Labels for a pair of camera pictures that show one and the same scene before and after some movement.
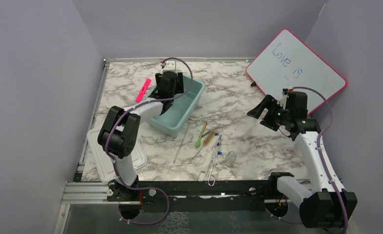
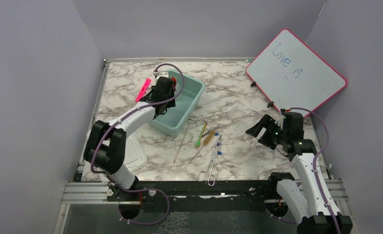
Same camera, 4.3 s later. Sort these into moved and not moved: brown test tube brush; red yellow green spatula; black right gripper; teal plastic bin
Moved: black right gripper
Not moved: brown test tube brush; teal plastic bin; red yellow green spatula
